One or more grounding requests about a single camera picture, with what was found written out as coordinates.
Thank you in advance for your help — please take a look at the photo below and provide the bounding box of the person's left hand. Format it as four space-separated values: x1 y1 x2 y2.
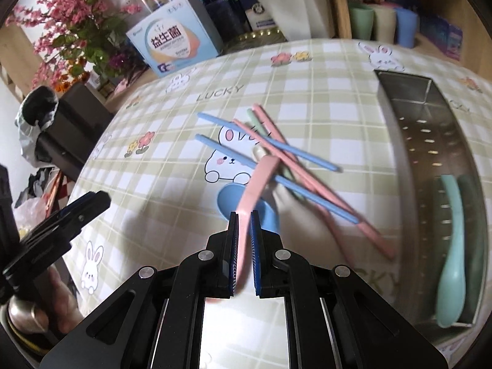
43 267 84 337

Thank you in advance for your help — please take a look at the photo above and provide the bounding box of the pink flower plant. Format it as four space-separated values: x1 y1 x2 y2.
13 0 143 89

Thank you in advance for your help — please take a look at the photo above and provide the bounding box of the wooden shelf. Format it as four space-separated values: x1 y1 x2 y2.
328 0 492 85

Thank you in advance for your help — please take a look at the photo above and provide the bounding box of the black plastic bag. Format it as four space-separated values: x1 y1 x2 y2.
15 86 58 128

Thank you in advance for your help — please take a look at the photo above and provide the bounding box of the pink chopstick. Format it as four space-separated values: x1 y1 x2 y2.
233 119 396 260
252 103 382 238

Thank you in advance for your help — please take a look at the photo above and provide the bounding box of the blue and white carton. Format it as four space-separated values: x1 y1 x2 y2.
126 0 225 78

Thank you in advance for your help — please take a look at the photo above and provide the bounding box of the green cup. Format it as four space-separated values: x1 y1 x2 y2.
348 3 375 41

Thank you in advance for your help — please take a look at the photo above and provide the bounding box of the white flower pot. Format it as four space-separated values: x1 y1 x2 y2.
252 0 335 41

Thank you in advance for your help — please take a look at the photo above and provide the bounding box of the steel utensil holder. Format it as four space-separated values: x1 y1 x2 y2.
374 70 486 327

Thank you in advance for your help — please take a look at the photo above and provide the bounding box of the beige spoon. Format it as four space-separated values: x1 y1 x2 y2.
251 141 308 202

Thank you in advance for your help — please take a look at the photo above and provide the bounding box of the pink spoon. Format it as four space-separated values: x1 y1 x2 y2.
205 156 283 300

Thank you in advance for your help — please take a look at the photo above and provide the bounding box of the green chopstick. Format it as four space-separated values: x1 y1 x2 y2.
246 108 306 198

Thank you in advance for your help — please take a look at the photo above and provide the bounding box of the dark blue textured container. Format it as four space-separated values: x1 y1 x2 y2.
205 0 247 43

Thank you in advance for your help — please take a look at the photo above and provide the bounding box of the green spoon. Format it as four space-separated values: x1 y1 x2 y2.
435 174 467 328

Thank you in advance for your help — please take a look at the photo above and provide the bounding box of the blue chopstick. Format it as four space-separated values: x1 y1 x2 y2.
195 134 361 224
197 113 343 173

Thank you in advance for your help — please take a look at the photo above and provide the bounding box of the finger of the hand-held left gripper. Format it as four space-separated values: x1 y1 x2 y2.
3 191 112 291

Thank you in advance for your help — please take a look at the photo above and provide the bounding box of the checked rabbit print tablecloth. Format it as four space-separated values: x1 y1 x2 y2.
63 38 492 369

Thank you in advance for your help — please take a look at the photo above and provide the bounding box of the blue spoon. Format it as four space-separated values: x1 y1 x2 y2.
216 184 280 235

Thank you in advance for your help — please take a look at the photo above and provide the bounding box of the beige cup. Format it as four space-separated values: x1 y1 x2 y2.
373 5 397 43

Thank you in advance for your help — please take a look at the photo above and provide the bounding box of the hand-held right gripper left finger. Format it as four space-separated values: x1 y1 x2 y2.
38 211 241 369

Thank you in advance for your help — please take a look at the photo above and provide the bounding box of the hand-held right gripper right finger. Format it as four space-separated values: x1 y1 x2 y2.
250 211 454 369

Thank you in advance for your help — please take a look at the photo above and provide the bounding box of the purple box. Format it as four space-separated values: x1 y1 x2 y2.
421 15 464 60

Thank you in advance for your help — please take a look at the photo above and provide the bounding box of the black bin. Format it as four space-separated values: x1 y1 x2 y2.
34 82 116 179

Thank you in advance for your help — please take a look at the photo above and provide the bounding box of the golden tin lid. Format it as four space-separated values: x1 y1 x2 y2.
236 29 287 46

